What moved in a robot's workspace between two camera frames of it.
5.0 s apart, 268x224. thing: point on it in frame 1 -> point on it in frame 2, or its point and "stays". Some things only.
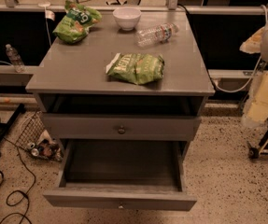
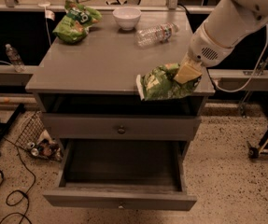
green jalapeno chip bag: x=136 y=68 -> x=159 y=82
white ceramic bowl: x=127 y=17 stays
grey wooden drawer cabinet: x=120 y=105 stays
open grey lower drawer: x=121 y=175 stays
